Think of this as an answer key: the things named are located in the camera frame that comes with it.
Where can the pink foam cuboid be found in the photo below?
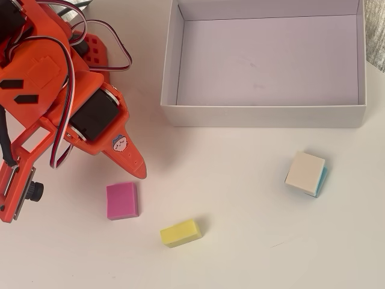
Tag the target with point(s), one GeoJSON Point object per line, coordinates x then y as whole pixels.
{"type": "Point", "coordinates": [121, 200]}

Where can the orange camera mount bracket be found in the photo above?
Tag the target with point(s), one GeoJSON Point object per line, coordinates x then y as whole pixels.
{"type": "Point", "coordinates": [9, 192]}

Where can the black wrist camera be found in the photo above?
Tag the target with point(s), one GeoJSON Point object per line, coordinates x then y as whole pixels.
{"type": "Point", "coordinates": [36, 190]}

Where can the yellow foam cuboid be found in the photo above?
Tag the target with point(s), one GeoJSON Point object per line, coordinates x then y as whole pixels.
{"type": "Point", "coordinates": [180, 231]}

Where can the cream foam cuboid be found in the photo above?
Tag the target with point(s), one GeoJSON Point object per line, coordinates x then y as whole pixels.
{"type": "Point", "coordinates": [304, 172]}

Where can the blue foam cuboid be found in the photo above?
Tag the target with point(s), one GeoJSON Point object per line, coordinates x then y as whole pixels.
{"type": "Point", "coordinates": [322, 180]}

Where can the orange gripper body black servo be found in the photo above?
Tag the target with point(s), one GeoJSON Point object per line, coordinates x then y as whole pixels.
{"type": "Point", "coordinates": [95, 115]}

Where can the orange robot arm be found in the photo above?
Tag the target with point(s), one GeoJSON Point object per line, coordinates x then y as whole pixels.
{"type": "Point", "coordinates": [36, 69]}

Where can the orange gripper finger with sticker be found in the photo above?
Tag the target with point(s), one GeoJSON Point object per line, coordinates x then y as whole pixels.
{"type": "Point", "coordinates": [129, 150]}

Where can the white cardboard box bin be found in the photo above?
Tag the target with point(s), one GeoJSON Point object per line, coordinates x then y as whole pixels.
{"type": "Point", "coordinates": [270, 60]}

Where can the orange robot base plate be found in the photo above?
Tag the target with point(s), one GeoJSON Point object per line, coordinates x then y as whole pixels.
{"type": "Point", "coordinates": [102, 57]}

